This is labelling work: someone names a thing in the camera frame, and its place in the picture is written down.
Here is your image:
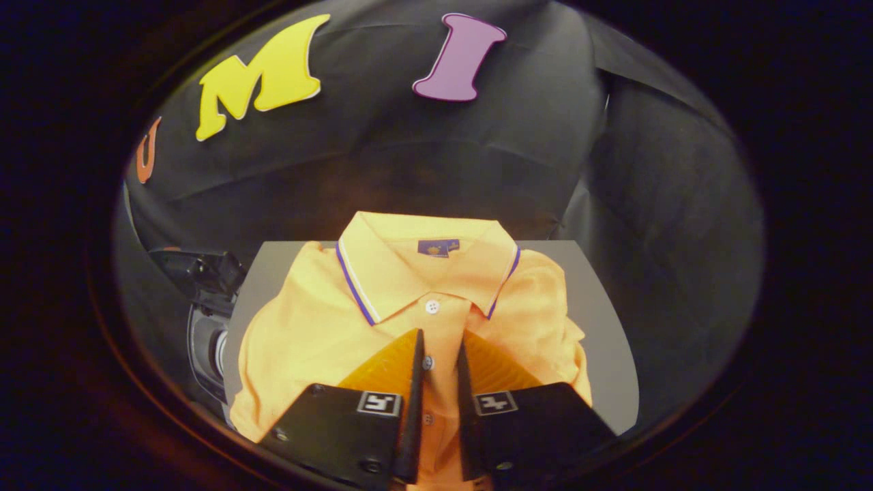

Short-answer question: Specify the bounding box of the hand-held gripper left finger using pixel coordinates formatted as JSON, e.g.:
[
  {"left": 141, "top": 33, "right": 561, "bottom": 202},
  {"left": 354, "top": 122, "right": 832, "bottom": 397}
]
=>
[{"left": 258, "top": 328, "right": 426, "bottom": 486}]

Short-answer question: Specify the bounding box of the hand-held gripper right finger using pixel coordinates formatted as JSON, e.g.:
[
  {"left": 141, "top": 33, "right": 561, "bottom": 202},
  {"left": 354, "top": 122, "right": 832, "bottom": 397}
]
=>
[{"left": 456, "top": 330, "right": 618, "bottom": 482}]

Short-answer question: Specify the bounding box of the orange polo shirt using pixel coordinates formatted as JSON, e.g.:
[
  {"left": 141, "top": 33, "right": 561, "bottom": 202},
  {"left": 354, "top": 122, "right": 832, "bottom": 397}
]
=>
[{"left": 229, "top": 210, "right": 593, "bottom": 491}]

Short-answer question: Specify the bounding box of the grey cabinet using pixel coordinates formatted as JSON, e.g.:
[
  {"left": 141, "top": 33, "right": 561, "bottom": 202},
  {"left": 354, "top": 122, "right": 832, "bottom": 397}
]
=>
[{"left": 222, "top": 239, "right": 640, "bottom": 437}]

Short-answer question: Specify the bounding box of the black backdrop cloth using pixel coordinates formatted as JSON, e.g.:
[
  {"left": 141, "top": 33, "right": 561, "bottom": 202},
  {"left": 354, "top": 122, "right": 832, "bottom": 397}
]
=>
[{"left": 115, "top": 0, "right": 765, "bottom": 437}]

